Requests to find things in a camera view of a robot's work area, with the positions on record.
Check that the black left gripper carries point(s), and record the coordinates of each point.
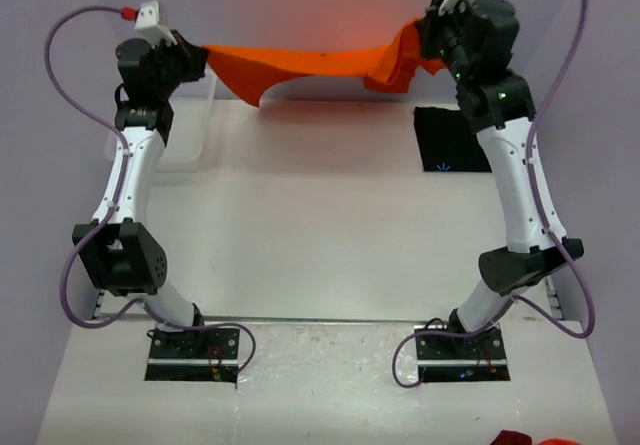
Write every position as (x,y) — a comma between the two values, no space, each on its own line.
(192,57)

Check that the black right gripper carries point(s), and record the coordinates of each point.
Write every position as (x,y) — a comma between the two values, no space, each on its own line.
(432,21)

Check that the orange t shirt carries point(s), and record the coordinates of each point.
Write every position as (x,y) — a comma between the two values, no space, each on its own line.
(251,72)

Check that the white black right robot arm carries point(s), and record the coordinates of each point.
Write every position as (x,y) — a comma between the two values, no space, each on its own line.
(501,115)

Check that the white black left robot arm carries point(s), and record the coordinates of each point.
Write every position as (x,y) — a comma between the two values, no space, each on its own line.
(118,252)

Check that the white plastic mesh basket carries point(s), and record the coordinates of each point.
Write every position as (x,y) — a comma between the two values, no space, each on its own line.
(192,104)

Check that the folded black t shirt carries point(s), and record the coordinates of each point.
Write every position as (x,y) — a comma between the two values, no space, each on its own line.
(445,142)

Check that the dark red cloth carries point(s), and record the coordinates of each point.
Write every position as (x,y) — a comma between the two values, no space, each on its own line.
(509,437)

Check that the orange cloth at edge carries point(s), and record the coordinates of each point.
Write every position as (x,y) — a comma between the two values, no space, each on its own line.
(558,441)

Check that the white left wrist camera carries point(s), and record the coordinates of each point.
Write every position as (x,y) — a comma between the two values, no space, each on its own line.
(151,25)

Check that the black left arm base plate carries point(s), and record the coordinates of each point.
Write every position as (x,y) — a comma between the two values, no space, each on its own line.
(206,356)

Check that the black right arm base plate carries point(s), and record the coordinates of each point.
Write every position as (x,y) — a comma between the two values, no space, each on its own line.
(447,360)

